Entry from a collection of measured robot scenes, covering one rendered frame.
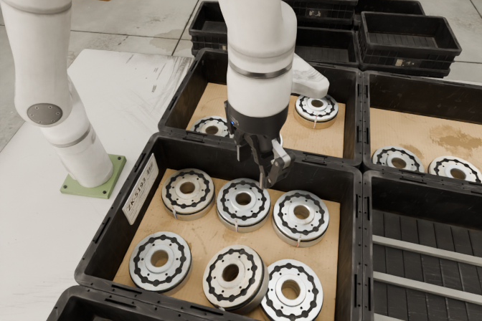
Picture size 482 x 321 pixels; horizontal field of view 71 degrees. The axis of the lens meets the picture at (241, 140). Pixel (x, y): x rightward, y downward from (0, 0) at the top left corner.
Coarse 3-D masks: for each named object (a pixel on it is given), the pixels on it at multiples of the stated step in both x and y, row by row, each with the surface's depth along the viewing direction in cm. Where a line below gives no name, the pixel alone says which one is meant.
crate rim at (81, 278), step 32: (320, 160) 61; (128, 192) 57; (352, 224) 53; (352, 256) 49; (96, 288) 46; (128, 288) 46; (352, 288) 46; (224, 320) 44; (256, 320) 44; (352, 320) 44
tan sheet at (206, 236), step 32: (160, 192) 68; (160, 224) 64; (192, 224) 64; (128, 256) 60; (192, 256) 60; (288, 256) 60; (320, 256) 60; (192, 288) 56; (288, 288) 56; (320, 320) 53
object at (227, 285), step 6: (234, 258) 54; (222, 264) 54; (228, 264) 54; (234, 264) 54; (240, 264) 53; (222, 270) 53; (240, 270) 52; (222, 276) 53; (240, 276) 51; (222, 282) 52; (228, 282) 51; (234, 282) 51; (240, 282) 51; (228, 288) 51
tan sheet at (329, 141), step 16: (208, 96) 88; (224, 96) 88; (208, 112) 84; (224, 112) 84; (288, 112) 84; (288, 128) 80; (304, 128) 80; (336, 128) 80; (288, 144) 77; (304, 144) 77; (320, 144) 77; (336, 144) 77
